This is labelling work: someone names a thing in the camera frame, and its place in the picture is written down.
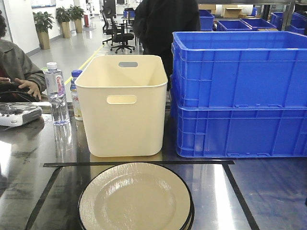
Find blue cap drink bottle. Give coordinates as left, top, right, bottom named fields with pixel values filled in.
left=70, top=69, right=83, bottom=121

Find beige plate black rim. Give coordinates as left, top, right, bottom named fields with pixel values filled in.
left=80, top=162, right=192, bottom=230
left=78, top=199, right=195, bottom=230

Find lower blue plastic crate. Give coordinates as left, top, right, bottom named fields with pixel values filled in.
left=171, top=99, right=307, bottom=158

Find standing person black clothes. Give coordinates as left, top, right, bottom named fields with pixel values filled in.
left=133, top=0, right=201, bottom=90

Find upper blue plastic crate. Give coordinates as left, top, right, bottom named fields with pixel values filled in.
left=172, top=31, right=307, bottom=108

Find potted plant gold pot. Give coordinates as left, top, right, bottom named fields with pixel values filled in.
left=33, top=11, right=54, bottom=49

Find white handheld controller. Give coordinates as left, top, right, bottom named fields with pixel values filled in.
left=0, top=102, right=42, bottom=127

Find seated person grey jacket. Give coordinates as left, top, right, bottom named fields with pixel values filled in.
left=0, top=14, right=47, bottom=103

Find black office chair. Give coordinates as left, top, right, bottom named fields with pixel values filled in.
left=100, top=10, right=135, bottom=54

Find clear water bottle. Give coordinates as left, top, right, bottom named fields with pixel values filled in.
left=44, top=62, right=70, bottom=126

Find blue plastic crate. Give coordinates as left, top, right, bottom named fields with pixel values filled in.
left=171, top=99, right=307, bottom=158
left=172, top=31, right=307, bottom=108

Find cream plastic storage bin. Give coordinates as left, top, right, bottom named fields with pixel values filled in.
left=76, top=55, right=167, bottom=157

